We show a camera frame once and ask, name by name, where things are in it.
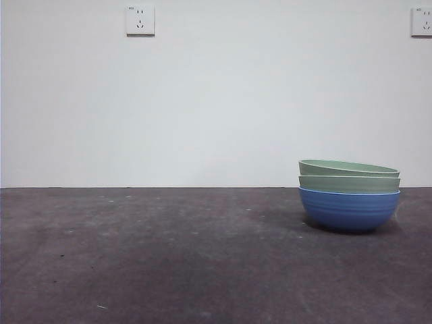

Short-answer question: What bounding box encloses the white wall socket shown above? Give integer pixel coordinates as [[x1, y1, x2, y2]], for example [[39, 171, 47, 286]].
[[410, 7, 432, 38], [126, 5, 157, 37]]

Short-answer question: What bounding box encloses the pale green ribbed bowl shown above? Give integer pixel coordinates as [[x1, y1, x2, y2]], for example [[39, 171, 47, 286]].
[[298, 174, 402, 195], [298, 159, 401, 179]]

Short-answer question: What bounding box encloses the blue ribbed bowl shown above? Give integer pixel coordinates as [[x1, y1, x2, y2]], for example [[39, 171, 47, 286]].
[[298, 187, 402, 234]]

